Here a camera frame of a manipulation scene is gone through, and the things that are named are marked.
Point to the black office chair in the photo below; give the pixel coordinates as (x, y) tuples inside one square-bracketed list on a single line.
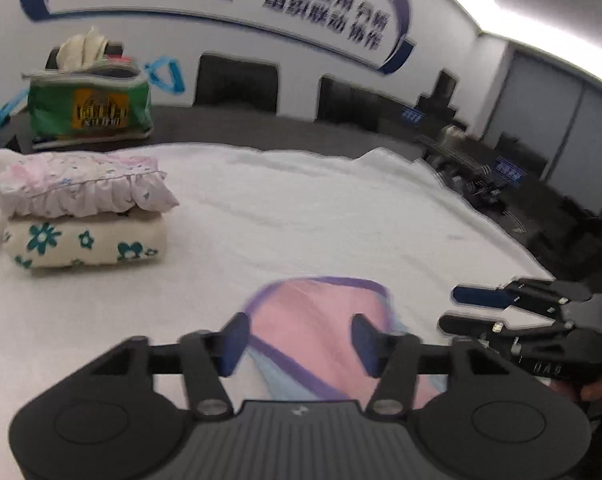
[(351, 105), (116, 50), (236, 85)]

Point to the folded cream green-flower garment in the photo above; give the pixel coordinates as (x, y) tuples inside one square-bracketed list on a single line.
[(91, 240)]

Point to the folded pink floral garment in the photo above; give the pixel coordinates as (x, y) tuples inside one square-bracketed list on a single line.
[(81, 185)]

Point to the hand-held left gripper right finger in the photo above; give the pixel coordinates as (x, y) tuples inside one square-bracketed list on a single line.
[(366, 345)]

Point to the blue desk nameplate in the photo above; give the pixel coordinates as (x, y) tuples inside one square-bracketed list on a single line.
[(510, 170), (412, 115)]

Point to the person's right hand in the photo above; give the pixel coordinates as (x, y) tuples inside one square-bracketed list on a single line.
[(601, 390)]

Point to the red item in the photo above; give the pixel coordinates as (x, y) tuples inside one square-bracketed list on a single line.
[(121, 61)]

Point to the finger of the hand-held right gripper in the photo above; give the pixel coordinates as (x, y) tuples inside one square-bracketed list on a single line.
[(481, 296), (461, 325)]

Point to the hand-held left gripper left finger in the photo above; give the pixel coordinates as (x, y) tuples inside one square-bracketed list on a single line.
[(236, 345)]

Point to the cream cloth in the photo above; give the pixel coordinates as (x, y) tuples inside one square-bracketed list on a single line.
[(81, 50)]

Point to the pink mesh garment purple trim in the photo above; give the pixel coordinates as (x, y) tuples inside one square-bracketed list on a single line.
[(301, 320)]

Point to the white towel blanket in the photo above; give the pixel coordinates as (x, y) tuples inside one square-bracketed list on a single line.
[(281, 210)]

